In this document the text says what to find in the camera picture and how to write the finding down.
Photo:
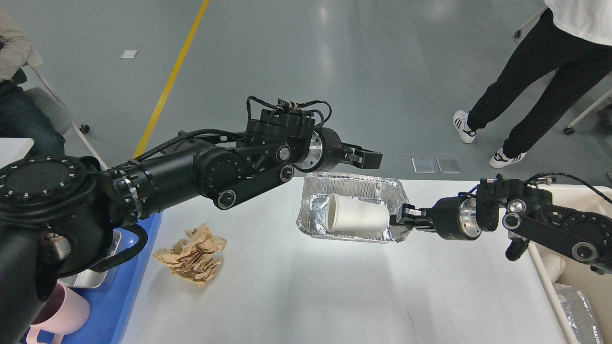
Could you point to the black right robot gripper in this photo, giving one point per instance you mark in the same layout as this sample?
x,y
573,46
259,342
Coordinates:
x,y
452,218

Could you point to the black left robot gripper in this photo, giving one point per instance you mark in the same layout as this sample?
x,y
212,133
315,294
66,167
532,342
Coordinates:
x,y
326,151

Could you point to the cream paper cup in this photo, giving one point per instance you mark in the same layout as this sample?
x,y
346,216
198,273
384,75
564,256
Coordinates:
x,y
350,215

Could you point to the aluminium foil tray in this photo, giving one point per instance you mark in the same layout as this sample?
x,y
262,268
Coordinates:
x,y
317,189

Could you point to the brown paper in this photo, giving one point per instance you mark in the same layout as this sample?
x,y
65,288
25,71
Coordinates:
x,y
195,257

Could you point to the small stainless steel tray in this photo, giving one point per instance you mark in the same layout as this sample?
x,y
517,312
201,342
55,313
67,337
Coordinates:
x,y
89,279

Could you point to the pink plastic mug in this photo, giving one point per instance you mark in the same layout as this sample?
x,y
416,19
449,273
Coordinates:
x,y
64,313

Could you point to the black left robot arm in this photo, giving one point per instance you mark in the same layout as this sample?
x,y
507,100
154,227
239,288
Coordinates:
x,y
61,215

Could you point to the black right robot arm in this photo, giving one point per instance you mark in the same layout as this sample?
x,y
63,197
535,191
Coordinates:
x,y
523,208

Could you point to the left floor outlet plate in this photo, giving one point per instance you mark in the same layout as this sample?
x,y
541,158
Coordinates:
x,y
423,165

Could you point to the floor outlet plate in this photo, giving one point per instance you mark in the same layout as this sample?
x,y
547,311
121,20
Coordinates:
x,y
423,165
448,164

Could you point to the right floor outlet plate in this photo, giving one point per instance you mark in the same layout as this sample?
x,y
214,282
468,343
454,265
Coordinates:
x,y
448,164

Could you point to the cream plastic bin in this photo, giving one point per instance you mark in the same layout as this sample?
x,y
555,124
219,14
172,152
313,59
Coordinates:
x,y
597,288

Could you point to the cream office chair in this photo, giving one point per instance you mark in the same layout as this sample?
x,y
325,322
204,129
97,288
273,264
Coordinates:
x,y
570,127

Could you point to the foil tray in bin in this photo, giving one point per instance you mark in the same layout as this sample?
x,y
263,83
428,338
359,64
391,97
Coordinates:
x,y
580,315

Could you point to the walking person black trousers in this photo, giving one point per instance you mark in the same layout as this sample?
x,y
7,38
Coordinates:
x,y
572,38

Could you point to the white floor marker square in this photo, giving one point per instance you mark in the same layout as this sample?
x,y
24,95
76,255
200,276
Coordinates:
x,y
129,54

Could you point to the blue plastic tray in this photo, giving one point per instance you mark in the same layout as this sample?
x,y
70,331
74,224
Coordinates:
x,y
111,302

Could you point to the white folding chair left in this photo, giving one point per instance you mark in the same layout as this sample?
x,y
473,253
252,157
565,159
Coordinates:
x,y
54,108

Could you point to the seated person at left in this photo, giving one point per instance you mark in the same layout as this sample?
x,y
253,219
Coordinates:
x,y
20,118

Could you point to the white side table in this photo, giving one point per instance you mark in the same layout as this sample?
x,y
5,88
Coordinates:
x,y
13,149

